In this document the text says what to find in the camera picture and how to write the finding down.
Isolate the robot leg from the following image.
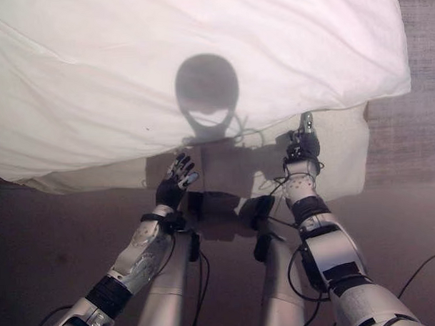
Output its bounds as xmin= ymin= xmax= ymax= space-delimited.
xmin=129 ymin=220 xmax=206 ymax=326
xmin=253 ymin=216 xmax=319 ymax=326

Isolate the robot right leg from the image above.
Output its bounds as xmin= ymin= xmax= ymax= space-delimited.
xmin=253 ymin=216 xmax=319 ymax=326

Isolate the robot left leg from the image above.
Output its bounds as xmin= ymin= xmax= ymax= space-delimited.
xmin=129 ymin=220 xmax=206 ymax=326

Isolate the white mattress with sheet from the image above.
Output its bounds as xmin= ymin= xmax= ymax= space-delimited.
xmin=11 ymin=102 xmax=374 ymax=214

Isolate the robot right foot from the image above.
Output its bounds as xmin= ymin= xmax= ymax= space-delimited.
xmin=238 ymin=194 xmax=277 ymax=231

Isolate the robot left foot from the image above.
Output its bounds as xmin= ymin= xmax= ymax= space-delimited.
xmin=184 ymin=189 xmax=241 ymax=222

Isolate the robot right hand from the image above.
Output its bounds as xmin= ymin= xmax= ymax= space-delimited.
xmin=284 ymin=111 xmax=321 ymax=161

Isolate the white duvet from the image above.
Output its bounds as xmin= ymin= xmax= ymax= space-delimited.
xmin=0 ymin=0 xmax=415 ymax=183

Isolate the black cable on floor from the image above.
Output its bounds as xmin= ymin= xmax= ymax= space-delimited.
xmin=396 ymin=250 xmax=435 ymax=297

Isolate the black cable at legs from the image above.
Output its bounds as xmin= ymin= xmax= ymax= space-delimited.
xmin=189 ymin=232 xmax=214 ymax=326

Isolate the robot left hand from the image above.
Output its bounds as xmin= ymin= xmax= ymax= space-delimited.
xmin=154 ymin=152 xmax=203 ymax=212

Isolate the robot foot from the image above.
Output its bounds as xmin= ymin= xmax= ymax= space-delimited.
xmin=184 ymin=189 xmax=241 ymax=222
xmin=238 ymin=194 xmax=277 ymax=231

